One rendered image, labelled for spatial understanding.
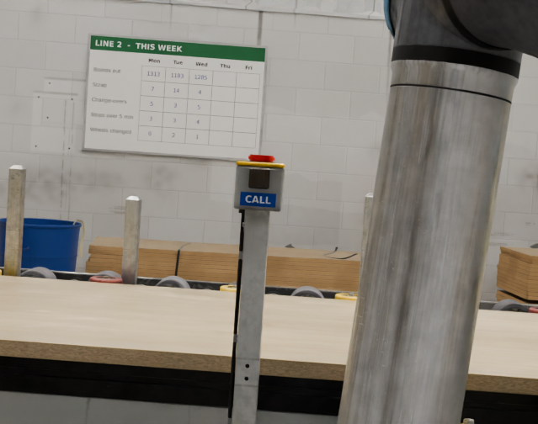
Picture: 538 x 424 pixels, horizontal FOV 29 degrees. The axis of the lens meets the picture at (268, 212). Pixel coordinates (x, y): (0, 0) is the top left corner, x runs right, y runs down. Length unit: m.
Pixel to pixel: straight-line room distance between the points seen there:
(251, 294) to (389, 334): 0.66
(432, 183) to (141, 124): 7.70
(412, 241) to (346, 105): 7.77
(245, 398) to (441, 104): 0.78
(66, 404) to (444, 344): 1.04
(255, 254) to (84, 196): 7.12
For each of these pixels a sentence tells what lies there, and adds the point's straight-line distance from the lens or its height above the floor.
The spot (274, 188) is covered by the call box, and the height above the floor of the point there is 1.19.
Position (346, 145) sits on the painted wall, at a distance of 8.67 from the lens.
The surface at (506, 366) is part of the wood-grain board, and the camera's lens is 1.86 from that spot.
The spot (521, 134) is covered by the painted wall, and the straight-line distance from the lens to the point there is 8.99.
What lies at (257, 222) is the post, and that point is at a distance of 1.56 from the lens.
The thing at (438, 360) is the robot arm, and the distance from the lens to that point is 0.94.
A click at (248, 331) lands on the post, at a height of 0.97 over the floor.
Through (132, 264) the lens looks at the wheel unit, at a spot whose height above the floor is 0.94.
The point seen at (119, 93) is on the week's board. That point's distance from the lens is 8.61.
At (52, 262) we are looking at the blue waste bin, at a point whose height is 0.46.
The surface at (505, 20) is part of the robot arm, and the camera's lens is 0.86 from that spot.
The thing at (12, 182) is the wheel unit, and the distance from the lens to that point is 2.74.
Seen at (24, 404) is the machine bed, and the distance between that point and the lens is 1.88.
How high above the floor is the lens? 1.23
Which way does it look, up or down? 3 degrees down
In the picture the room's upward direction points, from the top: 4 degrees clockwise
